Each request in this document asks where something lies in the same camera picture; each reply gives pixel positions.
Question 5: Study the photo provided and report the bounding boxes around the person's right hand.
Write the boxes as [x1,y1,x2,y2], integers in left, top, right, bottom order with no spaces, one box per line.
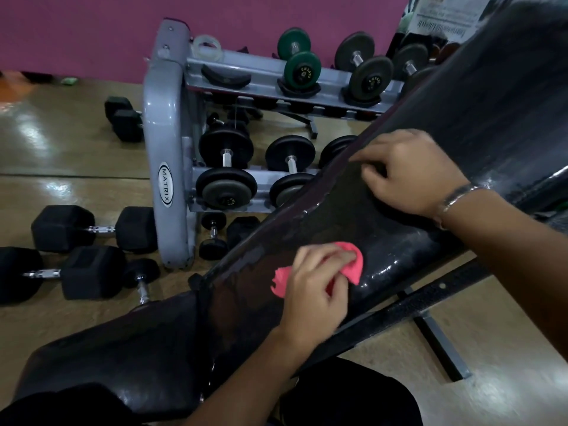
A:
[349,129,471,219]

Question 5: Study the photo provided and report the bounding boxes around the person's left hand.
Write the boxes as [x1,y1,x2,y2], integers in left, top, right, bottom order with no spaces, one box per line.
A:
[276,244,359,351]

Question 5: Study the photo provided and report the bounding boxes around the pink cleaning cloth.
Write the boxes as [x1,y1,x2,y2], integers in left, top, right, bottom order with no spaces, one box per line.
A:
[273,241,364,300]

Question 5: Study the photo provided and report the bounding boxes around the person's left forearm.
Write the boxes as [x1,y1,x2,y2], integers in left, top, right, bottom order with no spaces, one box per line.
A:
[184,326,331,426]

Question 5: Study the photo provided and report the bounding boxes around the person's right forearm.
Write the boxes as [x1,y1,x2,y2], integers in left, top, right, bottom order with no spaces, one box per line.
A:
[437,186,568,357]

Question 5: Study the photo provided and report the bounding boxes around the black metal stand foot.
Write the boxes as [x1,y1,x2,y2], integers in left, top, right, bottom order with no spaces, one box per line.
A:
[248,104,321,140]

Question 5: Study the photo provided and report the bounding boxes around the person's right leg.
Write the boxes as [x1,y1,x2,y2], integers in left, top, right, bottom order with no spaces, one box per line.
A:
[273,357,425,426]

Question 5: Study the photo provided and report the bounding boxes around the person's leg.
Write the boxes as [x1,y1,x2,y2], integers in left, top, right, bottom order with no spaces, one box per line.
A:
[273,357,425,426]
[0,382,136,426]

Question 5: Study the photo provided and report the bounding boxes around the black padded bench backrest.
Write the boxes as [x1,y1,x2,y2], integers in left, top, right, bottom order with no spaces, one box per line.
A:
[188,0,568,351]

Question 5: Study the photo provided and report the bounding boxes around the dark grey round dumbbell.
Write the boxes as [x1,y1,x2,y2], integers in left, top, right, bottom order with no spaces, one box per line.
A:
[335,32,395,103]
[392,42,439,96]

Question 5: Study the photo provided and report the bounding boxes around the small black round dumbbell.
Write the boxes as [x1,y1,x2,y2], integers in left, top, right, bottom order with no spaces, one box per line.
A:
[198,211,230,262]
[122,257,162,306]

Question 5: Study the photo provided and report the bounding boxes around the green round dumbbell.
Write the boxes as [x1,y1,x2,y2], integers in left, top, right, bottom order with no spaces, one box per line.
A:
[277,27,323,92]

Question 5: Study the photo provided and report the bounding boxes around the large black round dumbbell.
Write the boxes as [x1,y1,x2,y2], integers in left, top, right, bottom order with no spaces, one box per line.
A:
[195,125,258,212]

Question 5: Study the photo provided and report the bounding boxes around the printed paper poster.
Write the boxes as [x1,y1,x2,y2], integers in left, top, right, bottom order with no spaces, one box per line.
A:
[409,0,494,41]

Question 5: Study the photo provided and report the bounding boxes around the clear tape roll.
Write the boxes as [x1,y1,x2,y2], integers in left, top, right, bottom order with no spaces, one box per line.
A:
[193,34,223,63]

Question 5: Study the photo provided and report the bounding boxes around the grey metal dumbbell rack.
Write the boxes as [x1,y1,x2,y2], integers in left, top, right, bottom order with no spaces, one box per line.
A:
[142,18,406,272]

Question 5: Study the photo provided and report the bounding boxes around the black padded bench seat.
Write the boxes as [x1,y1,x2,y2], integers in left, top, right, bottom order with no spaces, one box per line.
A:
[13,286,218,423]

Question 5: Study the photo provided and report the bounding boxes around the large black hex dumbbell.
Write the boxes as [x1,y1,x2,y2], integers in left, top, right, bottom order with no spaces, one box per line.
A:
[0,246,128,306]
[30,204,159,255]

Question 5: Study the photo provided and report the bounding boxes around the person's left leg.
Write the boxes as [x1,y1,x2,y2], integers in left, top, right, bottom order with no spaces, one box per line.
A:
[0,382,136,426]

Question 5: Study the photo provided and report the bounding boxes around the silver bracelet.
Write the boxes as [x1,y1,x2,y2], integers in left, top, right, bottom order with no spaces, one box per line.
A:
[433,183,491,231]

